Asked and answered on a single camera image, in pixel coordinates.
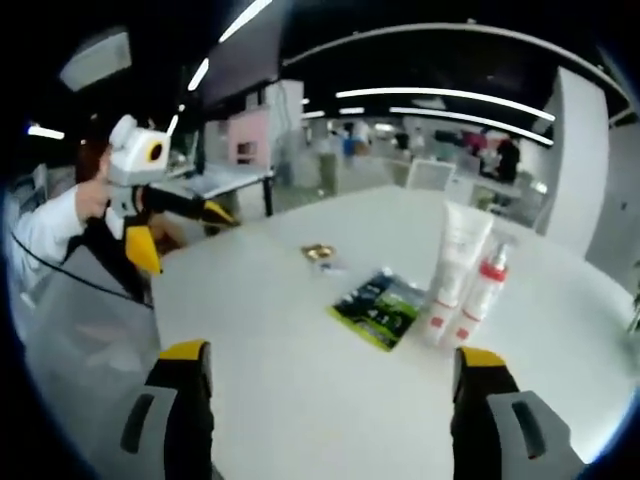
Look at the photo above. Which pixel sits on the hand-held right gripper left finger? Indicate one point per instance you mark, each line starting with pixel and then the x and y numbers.
pixel 185 400

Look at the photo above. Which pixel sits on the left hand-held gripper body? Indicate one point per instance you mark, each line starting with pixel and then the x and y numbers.
pixel 137 152

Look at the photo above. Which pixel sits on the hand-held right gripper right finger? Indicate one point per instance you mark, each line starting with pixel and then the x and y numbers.
pixel 480 400

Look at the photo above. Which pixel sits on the red-banded white skincare bottle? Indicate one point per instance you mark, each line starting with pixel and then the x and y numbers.
pixel 482 300

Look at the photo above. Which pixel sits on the green black skincare sachet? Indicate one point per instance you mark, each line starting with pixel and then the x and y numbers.
pixel 377 310

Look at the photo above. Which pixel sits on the gold foil skincare sachet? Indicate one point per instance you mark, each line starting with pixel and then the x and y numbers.
pixel 317 252

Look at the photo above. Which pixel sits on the white skincare tube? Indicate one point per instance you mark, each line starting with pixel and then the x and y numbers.
pixel 457 250

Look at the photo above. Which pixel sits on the clear blue skincare sachet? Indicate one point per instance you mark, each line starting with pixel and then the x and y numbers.
pixel 332 267

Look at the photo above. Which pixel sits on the person's left hand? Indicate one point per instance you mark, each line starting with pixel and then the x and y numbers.
pixel 95 200

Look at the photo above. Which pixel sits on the person's black clothing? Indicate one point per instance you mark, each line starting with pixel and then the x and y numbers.
pixel 110 260

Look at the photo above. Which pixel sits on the person's head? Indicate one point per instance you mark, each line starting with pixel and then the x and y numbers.
pixel 92 165

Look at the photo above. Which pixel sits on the white background desk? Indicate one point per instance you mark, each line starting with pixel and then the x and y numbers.
pixel 225 180

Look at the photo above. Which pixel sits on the small ceiling light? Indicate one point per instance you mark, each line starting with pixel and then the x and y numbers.
pixel 46 132

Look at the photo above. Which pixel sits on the pink panel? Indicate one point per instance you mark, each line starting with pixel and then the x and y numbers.
pixel 250 135

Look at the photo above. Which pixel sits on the short ceiling light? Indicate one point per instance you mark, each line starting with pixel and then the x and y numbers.
pixel 198 74

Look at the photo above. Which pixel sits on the ceiling air vent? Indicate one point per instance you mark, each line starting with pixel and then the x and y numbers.
pixel 95 62

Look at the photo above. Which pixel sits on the grey chair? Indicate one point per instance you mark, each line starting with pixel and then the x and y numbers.
pixel 75 340

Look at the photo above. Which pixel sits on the dark hanging screen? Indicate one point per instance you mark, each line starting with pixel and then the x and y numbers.
pixel 245 60

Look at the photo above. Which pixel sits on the long curved ceiling light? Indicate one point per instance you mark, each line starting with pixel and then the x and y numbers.
pixel 245 21

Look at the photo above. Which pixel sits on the green potted plant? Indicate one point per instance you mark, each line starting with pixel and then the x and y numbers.
pixel 635 312

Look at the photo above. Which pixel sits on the ceiling light strip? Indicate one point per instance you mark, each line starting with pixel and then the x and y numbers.
pixel 470 117
pixel 440 92

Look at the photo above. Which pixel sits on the white ceiling rail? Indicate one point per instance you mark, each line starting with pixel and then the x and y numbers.
pixel 450 29

